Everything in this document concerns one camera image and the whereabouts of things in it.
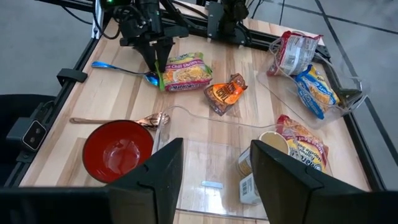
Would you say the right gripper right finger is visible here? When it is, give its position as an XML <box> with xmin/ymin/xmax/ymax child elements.
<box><xmin>250</xmin><ymin>139</ymin><xmax>398</xmax><ymax>224</ymax></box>

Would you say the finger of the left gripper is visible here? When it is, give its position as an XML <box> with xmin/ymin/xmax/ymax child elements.
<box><xmin>133</xmin><ymin>42</ymin><xmax>157</xmax><ymax>73</ymax></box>
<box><xmin>154</xmin><ymin>37</ymin><xmax>175</xmax><ymax>73</ymax></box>

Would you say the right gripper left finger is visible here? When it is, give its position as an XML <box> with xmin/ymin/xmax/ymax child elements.
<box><xmin>0</xmin><ymin>138</ymin><xmax>185</xmax><ymax>224</ymax></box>

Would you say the lime chili shrimp ramen packet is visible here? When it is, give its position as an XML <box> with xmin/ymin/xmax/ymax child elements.
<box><xmin>157</xmin><ymin>52</ymin><xmax>214</xmax><ymax>93</ymax></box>

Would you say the iridescent blue purple spoon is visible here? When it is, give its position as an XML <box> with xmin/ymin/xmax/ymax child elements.
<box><xmin>91</xmin><ymin>60</ymin><xmax>160</xmax><ymax>87</ymax></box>

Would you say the orange taco seasoning packet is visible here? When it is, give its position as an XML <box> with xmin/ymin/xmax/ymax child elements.
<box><xmin>203</xmin><ymin>73</ymin><xmax>249</xmax><ymax>116</ymax></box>

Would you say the blue ramen packet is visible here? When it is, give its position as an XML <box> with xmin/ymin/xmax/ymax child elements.
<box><xmin>294</xmin><ymin>64</ymin><xmax>341</xmax><ymax>121</ymax></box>

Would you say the red yellow ramen packet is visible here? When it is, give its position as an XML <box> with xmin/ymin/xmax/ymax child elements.
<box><xmin>275</xmin><ymin>114</ymin><xmax>330</xmax><ymax>174</ymax></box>
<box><xmin>266</xmin><ymin>30</ymin><xmax>324</xmax><ymax>77</ymax></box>

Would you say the red and black bowl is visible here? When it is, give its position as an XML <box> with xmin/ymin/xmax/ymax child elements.
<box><xmin>82</xmin><ymin>119</ymin><xmax>155</xmax><ymax>184</ymax></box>

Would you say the clear bin with bottom sticker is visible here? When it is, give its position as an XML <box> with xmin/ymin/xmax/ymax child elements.
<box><xmin>152</xmin><ymin>105</ymin><xmax>333</xmax><ymax>220</ymax></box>

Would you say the long rose gold spoon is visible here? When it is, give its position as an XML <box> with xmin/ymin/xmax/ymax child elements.
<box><xmin>69</xmin><ymin>111</ymin><xmax>171</xmax><ymax>131</ymax></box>

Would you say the clear plastic bin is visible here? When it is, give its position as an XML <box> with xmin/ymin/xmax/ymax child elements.
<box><xmin>256</xmin><ymin>30</ymin><xmax>369</xmax><ymax>130</ymax></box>

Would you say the large black object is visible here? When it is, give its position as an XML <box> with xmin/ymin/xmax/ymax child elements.
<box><xmin>0</xmin><ymin>93</ymin><xmax>57</xmax><ymax>187</ymax></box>

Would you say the white strip on frame post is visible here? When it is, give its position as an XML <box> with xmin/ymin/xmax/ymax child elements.
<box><xmin>91</xmin><ymin>0</ymin><xmax>104</xmax><ymax>40</ymax></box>

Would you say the black frame clip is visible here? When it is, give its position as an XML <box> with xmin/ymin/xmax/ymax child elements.
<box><xmin>55</xmin><ymin>67</ymin><xmax>89</xmax><ymax>88</ymax></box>

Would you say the small black camera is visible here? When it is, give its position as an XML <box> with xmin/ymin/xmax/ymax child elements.
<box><xmin>5</xmin><ymin>116</ymin><xmax>49</xmax><ymax>154</ymax></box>

